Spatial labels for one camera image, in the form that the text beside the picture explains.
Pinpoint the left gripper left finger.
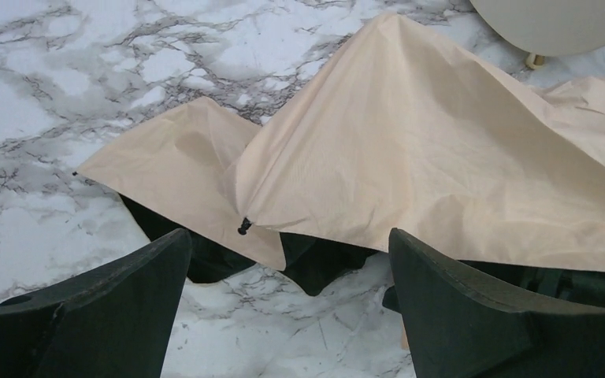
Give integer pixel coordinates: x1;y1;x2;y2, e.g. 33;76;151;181
0;229;191;377

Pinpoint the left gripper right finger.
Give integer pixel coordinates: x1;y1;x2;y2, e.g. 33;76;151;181
388;229;605;377

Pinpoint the beige folding umbrella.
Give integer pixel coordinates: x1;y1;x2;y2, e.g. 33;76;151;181
77;13;605;295

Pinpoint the cream cylindrical umbrella stand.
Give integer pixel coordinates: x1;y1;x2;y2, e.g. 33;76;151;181
470;0;605;69

